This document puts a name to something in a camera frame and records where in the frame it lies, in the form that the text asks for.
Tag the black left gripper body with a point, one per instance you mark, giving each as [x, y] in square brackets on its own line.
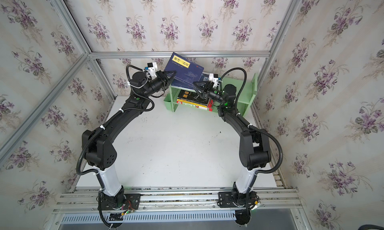
[162, 80]

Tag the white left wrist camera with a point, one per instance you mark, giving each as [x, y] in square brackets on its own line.
[151, 70]

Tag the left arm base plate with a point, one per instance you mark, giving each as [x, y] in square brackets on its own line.
[121, 202]

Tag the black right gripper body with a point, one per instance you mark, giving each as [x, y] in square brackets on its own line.
[204, 90]

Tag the yellow cartoon cover book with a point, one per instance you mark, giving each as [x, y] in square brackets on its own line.
[191, 104]

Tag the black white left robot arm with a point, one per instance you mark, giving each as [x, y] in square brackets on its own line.
[98, 154]

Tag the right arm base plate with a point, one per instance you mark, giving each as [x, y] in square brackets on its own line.
[234, 199]

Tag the dark blue book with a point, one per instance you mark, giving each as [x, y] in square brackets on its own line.
[181, 85]
[186, 71]

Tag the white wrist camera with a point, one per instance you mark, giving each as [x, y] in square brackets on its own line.
[151, 70]
[214, 78]

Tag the aluminium mounting rail frame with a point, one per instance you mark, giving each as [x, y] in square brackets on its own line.
[175, 205]

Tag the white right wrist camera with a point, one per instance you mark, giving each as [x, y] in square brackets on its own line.
[214, 78]

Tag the green metal bookshelf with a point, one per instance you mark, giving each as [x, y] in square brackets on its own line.
[246, 98]

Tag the green nature encyclopedia book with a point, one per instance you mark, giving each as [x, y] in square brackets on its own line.
[208, 103]

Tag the black book yellow title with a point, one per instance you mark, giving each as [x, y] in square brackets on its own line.
[191, 98]

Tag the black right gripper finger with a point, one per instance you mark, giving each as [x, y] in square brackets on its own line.
[204, 85]
[203, 93]

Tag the white science youth magazine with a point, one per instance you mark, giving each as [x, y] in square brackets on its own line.
[204, 77]

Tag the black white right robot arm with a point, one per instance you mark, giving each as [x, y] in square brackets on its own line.
[254, 146]

